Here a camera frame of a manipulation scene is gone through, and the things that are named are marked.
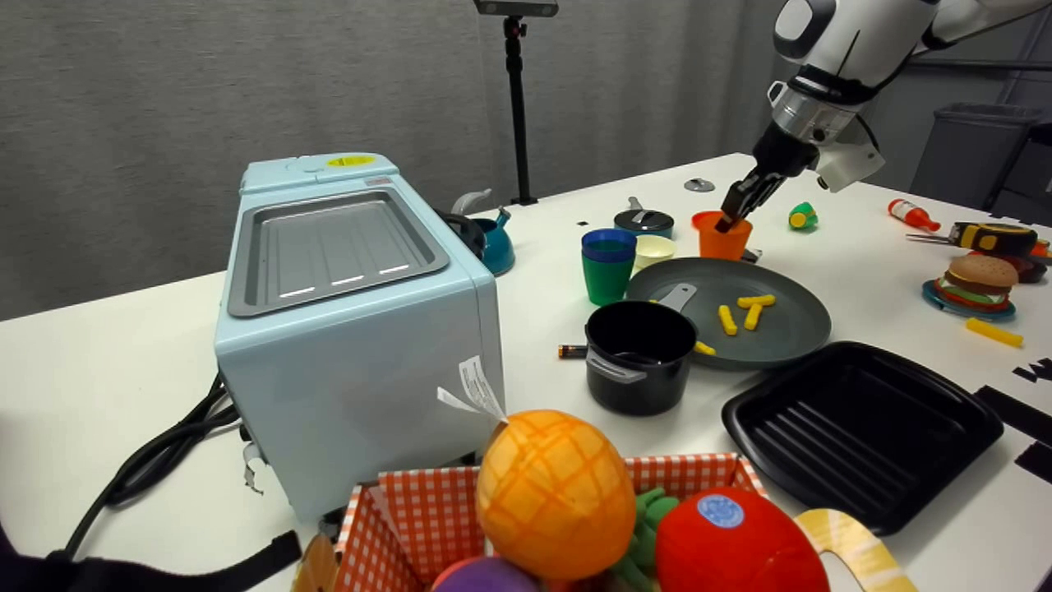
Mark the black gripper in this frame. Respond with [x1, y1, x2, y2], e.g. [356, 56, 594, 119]
[712, 120, 823, 232]

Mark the translucent orange cup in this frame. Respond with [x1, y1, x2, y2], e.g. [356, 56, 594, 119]
[692, 208, 756, 264]

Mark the cream bowl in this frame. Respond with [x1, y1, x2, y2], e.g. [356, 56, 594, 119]
[632, 232, 678, 276]

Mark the dark grey-green plate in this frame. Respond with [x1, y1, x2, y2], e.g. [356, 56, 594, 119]
[622, 255, 836, 371]

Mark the blue plastic cup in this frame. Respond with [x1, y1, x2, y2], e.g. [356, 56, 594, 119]
[578, 225, 642, 265]

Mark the green plastic cup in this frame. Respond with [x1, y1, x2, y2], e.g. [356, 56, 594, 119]
[583, 255, 637, 308]

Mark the small teal plate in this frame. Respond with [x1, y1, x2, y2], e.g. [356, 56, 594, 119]
[921, 276, 1020, 324]

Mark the small teal frying pan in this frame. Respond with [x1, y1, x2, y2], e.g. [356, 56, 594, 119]
[612, 195, 678, 240]

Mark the red toy bottle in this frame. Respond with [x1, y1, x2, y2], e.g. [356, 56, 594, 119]
[883, 195, 944, 236]

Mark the black toy saucepan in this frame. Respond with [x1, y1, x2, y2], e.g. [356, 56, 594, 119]
[559, 299, 701, 416]

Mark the grey bin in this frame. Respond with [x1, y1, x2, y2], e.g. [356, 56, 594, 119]
[910, 103, 1040, 210]

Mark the toy burger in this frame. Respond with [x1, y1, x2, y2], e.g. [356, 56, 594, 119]
[935, 250, 1022, 316]

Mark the black tripod stand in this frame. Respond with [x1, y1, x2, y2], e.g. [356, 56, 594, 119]
[496, 12, 544, 208]

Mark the black yellow toy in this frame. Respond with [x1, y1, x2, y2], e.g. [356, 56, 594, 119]
[949, 221, 1052, 287]

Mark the teal toy kettle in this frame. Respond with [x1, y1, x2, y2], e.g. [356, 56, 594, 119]
[442, 187, 518, 278]

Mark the black ridged grill tray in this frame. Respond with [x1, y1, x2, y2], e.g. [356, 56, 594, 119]
[721, 337, 1005, 536]

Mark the black tape strip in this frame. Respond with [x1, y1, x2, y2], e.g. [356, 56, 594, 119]
[972, 381, 1052, 448]
[1011, 437, 1052, 486]

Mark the red plush tomato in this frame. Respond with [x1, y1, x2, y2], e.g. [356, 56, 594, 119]
[653, 483, 832, 592]

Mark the green plush vegetable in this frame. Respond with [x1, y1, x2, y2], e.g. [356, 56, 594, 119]
[612, 486, 685, 592]

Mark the orange plush fruit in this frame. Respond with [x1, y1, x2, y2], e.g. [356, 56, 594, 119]
[435, 353, 642, 583]

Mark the light blue toaster oven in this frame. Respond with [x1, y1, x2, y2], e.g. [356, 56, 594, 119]
[214, 152, 510, 520]

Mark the grey backdrop curtain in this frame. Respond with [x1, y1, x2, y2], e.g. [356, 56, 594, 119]
[0, 0, 792, 322]

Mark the purple plush fruit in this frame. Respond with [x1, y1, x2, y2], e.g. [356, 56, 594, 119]
[427, 551, 544, 592]

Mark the red checkered basket box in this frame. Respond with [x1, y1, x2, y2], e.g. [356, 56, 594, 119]
[332, 450, 768, 592]

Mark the black camera on stand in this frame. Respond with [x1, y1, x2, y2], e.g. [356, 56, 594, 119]
[469, 0, 561, 19]

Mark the black toaster power cable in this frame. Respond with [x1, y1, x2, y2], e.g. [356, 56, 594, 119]
[64, 371, 243, 554]

